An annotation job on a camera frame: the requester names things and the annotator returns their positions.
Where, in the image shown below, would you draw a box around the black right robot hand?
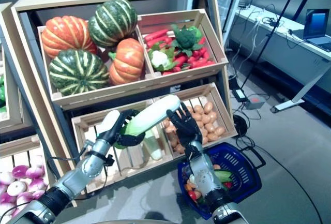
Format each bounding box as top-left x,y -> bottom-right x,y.
167,102 -> 203,155

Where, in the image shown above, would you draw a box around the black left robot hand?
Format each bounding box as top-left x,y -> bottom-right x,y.
96,109 -> 146,149

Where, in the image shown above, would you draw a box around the napa cabbage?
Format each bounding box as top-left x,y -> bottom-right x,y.
117,94 -> 181,142
143,128 -> 163,160

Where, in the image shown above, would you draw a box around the blue plastic shopping basket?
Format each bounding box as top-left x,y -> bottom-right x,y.
177,142 -> 266,221

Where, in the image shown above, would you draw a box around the wooden pumpkin crate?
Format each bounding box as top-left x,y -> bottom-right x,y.
37,23 -> 156,111

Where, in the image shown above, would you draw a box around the green pepper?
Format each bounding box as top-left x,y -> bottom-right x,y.
214,170 -> 233,183

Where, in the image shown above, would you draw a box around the green striped pumpkin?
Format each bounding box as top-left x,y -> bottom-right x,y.
88,0 -> 138,49
49,49 -> 109,97

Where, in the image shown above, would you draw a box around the wooden carrot crate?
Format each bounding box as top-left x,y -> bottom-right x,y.
136,8 -> 229,80

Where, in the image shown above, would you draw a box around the black power adapter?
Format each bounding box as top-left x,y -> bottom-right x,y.
231,88 -> 248,102

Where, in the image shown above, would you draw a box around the small orange pumpkin green stem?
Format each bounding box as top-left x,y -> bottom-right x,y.
108,37 -> 145,86

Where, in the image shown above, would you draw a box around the red carrot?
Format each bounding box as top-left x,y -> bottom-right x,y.
174,55 -> 188,67
144,29 -> 169,41
146,36 -> 171,49

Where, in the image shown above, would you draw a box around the grey box red button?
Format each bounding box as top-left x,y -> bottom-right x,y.
244,95 -> 266,110

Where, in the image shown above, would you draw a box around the white cauliflower green leaves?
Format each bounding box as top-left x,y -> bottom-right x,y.
147,47 -> 179,72

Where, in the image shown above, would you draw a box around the purple white turnip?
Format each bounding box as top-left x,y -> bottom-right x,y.
25,166 -> 43,180
27,177 -> 46,192
6,181 -> 28,197
11,165 -> 29,180

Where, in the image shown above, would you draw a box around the wooden turnip crate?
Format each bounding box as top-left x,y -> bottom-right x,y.
0,135 -> 52,224

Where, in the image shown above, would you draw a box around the dark green broccoli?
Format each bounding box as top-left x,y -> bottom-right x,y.
170,24 -> 204,57

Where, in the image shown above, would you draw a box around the large orange pumpkin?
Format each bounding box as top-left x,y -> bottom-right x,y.
41,16 -> 98,59

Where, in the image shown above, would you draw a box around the light green round cabbage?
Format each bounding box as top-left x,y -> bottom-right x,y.
188,26 -> 203,38

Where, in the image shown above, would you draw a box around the green vegetable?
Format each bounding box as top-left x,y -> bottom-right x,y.
0,75 -> 6,113

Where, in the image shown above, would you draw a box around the white desk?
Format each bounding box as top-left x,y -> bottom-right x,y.
234,4 -> 331,113

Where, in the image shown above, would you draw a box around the black tripod stand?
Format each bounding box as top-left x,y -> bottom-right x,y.
222,0 -> 246,32
239,0 -> 303,92

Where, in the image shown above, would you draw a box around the open grey laptop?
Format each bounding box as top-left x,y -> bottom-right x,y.
292,8 -> 331,53

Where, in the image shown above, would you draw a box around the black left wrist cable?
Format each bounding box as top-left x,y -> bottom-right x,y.
46,141 -> 116,196

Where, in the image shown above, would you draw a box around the black cable coil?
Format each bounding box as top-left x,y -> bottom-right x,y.
232,114 -> 249,137

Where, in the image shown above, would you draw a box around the long black floor cable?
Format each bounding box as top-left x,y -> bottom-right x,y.
236,136 -> 324,224

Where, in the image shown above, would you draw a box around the white hanging cable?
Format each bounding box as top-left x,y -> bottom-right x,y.
251,14 -> 262,61

